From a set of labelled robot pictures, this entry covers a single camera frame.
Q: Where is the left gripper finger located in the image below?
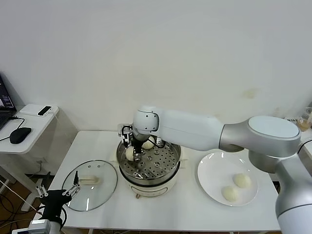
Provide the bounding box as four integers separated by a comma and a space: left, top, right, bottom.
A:
35, 185, 49, 197
62, 170, 81, 196

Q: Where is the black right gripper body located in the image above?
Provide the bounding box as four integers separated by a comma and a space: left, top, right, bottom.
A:
131, 132, 149, 150

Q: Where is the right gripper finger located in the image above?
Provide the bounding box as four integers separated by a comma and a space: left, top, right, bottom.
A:
133, 145, 143, 161
121, 133, 134, 148

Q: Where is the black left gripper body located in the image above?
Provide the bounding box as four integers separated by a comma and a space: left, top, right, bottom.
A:
40, 189, 73, 221

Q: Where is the white steamed baozi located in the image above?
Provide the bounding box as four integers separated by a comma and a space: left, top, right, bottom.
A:
221, 186, 240, 202
233, 173, 252, 189
125, 147, 135, 162
142, 136, 156, 150

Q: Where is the glass lid with cream handle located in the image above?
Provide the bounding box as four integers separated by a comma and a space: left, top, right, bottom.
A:
62, 159, 118, 212

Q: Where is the black computer mouse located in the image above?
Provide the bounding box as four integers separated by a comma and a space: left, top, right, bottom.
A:
9, 127, 32, 144

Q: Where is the cream electric pot base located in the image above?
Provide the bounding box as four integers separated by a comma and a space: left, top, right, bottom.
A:
109, 148, 190, 199

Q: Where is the white side table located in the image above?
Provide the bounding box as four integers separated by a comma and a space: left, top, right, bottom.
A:
0, 104, 79, 212

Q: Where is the small black white device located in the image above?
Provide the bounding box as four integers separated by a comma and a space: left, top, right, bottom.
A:
37, 106, 54, 117

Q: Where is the flat white box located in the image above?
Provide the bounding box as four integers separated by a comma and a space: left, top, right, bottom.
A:
19, 103, 59, 117

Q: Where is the white round plate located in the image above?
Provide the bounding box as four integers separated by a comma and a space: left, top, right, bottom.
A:
197, 152, 258, 207

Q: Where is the black laptop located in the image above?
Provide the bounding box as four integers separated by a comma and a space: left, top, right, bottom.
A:
0, 73, 18, 131

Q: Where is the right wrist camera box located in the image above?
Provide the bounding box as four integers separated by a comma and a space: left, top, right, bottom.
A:
118, 123, 134, 137

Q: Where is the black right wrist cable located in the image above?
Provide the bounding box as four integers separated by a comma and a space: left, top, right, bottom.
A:
155, 140, 170, 150

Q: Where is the white floor cable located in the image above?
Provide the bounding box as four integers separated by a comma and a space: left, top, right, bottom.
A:
0, 180, 39, 212

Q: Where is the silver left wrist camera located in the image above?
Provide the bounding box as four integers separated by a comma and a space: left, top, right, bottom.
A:
12, 219, 52, 234

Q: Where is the black floor cable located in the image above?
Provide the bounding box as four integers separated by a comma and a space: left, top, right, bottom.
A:
0, 192, 32, 221

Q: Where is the black mouse cable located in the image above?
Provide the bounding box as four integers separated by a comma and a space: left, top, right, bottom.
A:
0, 116, 26, 142

